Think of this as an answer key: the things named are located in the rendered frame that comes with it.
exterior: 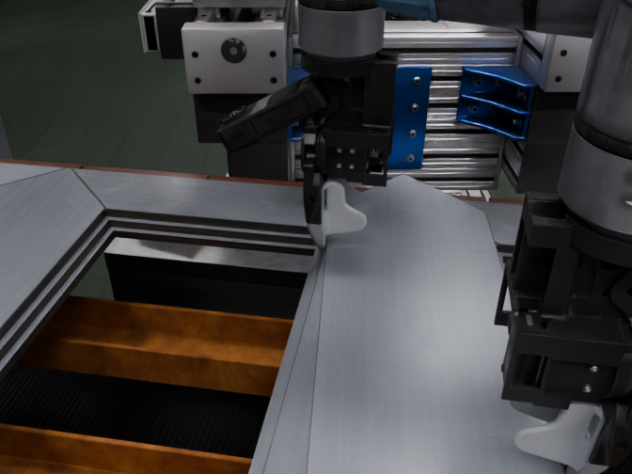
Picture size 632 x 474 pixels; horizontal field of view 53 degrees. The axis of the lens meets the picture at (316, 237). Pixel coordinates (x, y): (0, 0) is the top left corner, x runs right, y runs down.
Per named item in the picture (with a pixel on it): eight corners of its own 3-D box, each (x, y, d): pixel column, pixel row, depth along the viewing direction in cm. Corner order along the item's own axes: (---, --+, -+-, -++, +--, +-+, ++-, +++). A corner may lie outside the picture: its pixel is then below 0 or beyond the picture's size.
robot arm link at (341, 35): (289, 9, 52) (307, -13, 59) (290, 65, 54) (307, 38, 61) (382, 13, 51) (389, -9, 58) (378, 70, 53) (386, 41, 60)
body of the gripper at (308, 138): (385, 195, 60) (394, 68, 53) (294, 187, 61) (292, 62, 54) (390, 159, 66) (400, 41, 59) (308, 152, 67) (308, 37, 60)
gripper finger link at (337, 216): (363, 268, 65) (367, 189, 60) (306, 262, 66) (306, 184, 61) (366, 251, 68) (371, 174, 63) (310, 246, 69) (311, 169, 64)
